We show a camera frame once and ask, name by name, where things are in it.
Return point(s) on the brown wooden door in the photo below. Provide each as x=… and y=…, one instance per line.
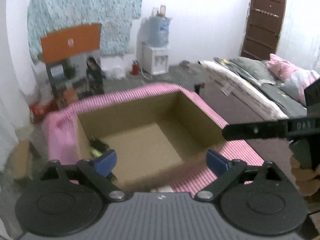
x=263, y=27

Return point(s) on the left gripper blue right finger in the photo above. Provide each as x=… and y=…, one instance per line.
x=227, y=171

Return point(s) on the person's right hand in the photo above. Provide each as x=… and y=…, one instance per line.
x=306, y=177

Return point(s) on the small white box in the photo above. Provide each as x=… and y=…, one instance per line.
x=164, y=189

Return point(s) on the orange Philips box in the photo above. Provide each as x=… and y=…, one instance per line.
x=64, y=52

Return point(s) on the small cardboard box on floor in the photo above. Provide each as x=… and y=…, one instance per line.
x=22, y=160

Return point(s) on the floral blue hanging cloth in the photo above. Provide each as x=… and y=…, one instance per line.
x=115, y=17

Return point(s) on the brown cardboard box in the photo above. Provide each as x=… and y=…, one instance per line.
x=158, y=140

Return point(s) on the pink pillow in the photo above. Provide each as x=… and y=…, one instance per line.
x=293, y=79

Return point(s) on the red thermos bottle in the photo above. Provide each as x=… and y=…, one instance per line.
x=135, y=68

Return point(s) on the black oval case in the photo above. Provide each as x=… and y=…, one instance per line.
x=98, y=145

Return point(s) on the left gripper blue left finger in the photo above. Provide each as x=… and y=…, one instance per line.
x=96, y=172

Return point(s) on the red snack package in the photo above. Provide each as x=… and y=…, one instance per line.
x=38, y=112

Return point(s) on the pink checkered tablecloth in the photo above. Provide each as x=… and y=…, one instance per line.
x=60, y=131

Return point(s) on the white curtain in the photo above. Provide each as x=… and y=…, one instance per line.
x=14, y=110

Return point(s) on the blue water jug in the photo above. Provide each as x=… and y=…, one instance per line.
x=158, y=31

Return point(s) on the white water dispenser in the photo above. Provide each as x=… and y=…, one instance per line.
x=155, y=60

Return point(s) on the bed with grey mattress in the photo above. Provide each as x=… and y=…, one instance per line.
x=264, y=99

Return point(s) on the green lip balm tube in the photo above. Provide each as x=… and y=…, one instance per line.
x=94, y=152

